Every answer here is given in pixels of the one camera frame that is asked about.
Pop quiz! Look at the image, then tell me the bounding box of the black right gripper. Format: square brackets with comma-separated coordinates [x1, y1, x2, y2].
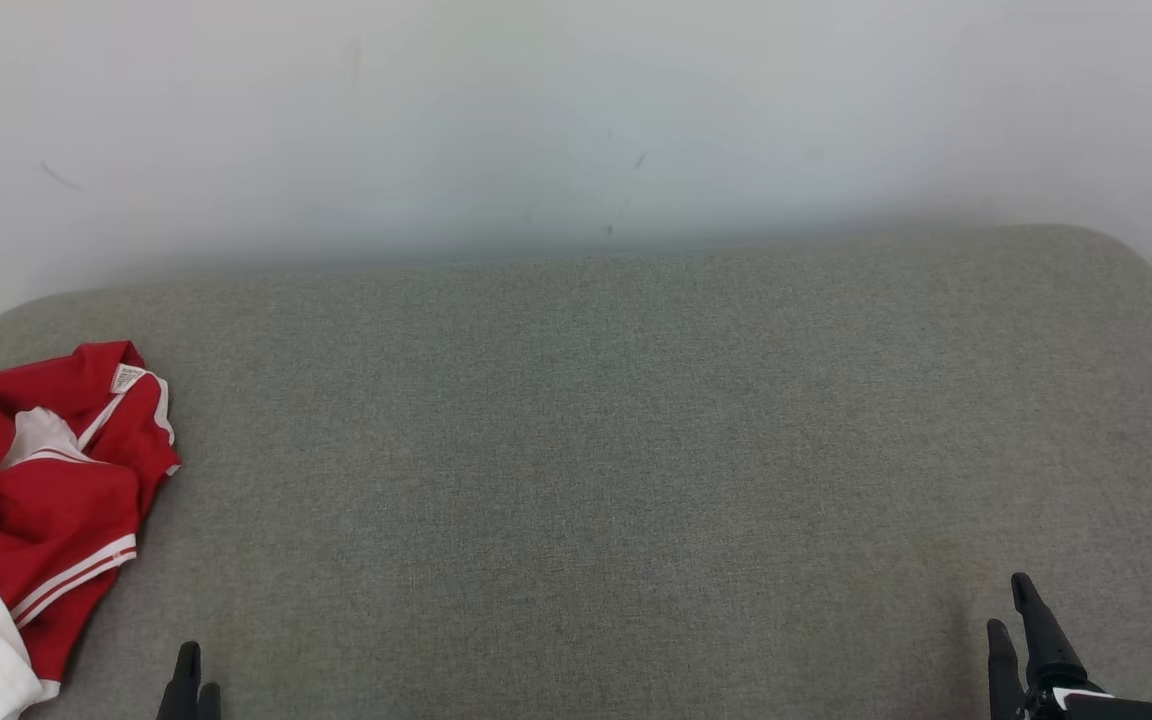
[986, 573, 1152, 720]

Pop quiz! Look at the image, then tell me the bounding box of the grey fabric sofa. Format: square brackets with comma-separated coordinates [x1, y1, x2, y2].
[0, 224, 1152, 720]

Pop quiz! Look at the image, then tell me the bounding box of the red jersey with number 23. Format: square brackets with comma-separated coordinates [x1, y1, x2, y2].
[0, 455, 142, 720]

